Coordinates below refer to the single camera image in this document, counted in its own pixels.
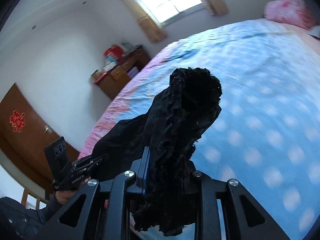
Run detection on white patterned pillow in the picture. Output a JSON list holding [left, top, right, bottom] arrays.
[[308, 25, 320, 39]]

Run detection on red knot door ornament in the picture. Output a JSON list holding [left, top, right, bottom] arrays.
[[9, 109, 25, 133]]

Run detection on small cardboard box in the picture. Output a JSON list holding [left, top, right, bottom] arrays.
[[91, 69, 101, 80]]

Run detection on brown wooden desk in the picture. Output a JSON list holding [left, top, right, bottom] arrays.
[[93, 45, 151, 100]]

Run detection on person left hand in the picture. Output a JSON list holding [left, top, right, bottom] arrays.
[[54, 181, 86, 205]]

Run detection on brown wooden door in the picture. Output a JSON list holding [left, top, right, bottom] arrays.
[[0, 82, 80, 193]]

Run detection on black pants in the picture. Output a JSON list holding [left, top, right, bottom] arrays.
[[91, 68, 222, 236]]

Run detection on pink floral folded quilt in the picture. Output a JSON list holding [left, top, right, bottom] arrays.
[[264, 0, 318, 30]]

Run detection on red gift bag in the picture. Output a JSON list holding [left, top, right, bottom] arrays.
[[104, 44, 124, 61]]

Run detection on stacked books in desk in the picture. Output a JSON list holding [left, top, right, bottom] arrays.
[[127, 66, 139, 79]]

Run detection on left peach curtain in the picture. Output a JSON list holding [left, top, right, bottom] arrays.
[[120, 0, 167, 43]]

